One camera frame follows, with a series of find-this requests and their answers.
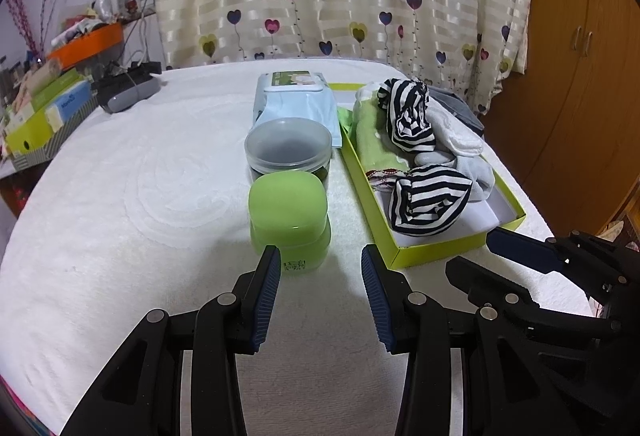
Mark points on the grey oval case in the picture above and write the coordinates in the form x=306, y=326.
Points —
x=127, y=96

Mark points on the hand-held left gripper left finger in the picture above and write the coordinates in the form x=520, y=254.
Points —
x=265, y=296

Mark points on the orange tray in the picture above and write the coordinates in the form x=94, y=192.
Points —
x=85, y=46

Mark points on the black white striped sock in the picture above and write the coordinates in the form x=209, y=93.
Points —
x=407, y=116
x=430, y=201

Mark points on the grey patterned box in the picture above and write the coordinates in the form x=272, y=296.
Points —
x=55, y=146

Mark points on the crumpled clear plastic bag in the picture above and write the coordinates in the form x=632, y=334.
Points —
x=106, y=1

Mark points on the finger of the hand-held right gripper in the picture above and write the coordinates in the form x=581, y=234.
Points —
x=480, y=278
x=520, y=248

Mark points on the pale grey socks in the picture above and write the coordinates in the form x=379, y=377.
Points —
x=475, y=176

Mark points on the pink printed sheet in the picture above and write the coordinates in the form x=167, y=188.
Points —
x=20, y=411

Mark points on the blue white tissue box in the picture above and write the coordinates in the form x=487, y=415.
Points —
x=70, y=103

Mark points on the green cream jar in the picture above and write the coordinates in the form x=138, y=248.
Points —
x=290, y=216

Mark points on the wooden wardrobe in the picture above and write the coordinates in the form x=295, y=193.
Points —
x=575, y=66

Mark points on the green-edged white box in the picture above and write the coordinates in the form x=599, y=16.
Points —
x=495, y=216

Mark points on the green towel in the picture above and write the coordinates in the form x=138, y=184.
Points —
x=372, y=141

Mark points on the dark jar with clear lid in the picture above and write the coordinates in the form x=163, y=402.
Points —
x=287, y=148

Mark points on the small green cloth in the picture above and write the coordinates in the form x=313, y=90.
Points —
x=346, y=121

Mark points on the grey clothing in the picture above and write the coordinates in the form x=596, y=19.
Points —
x=467, y=113

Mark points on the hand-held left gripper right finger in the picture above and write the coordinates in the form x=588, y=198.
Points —
x=377, y=301

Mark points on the blue wet wipes pack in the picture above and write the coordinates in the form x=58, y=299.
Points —
x=295, y=101

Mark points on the stack of boxes on shelf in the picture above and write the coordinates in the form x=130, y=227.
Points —
x=35, y=126

